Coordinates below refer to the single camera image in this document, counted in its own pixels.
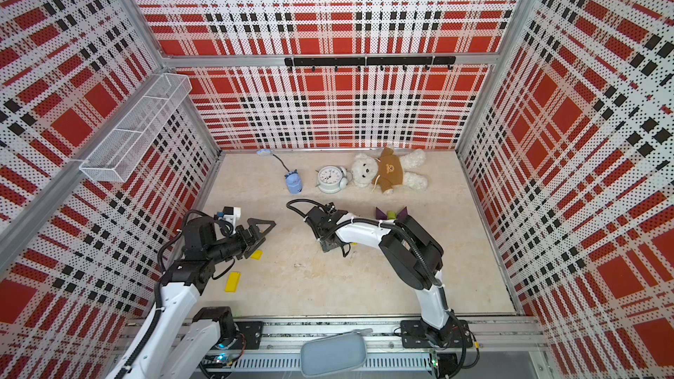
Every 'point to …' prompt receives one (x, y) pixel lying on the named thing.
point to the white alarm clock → (331, 179)
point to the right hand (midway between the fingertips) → (346, 236)
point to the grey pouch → (334, 353)
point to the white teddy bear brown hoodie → (390, 170)
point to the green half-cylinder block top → (391, 215)
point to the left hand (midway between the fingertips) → (274, 230)
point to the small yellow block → (256, 254)
